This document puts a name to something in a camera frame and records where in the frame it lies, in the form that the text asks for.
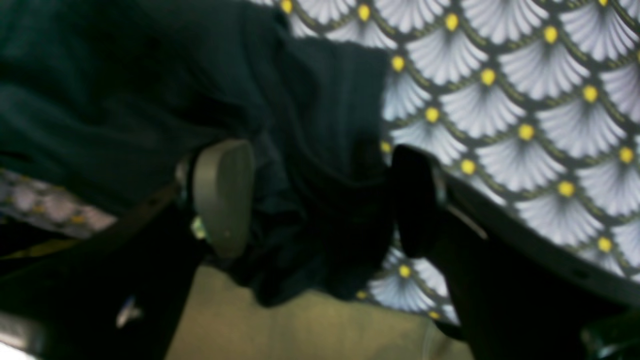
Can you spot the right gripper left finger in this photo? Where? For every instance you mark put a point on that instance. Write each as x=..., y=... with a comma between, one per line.
x=120, y=295

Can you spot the dark grey T-shirt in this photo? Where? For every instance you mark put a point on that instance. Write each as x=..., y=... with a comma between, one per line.
x=100, y=100

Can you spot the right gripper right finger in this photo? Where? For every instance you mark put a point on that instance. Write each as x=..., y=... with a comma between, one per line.
x=517, y=296

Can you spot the fan-patterned tablecloth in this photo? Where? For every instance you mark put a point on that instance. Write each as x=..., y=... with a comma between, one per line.
x=533, y=103

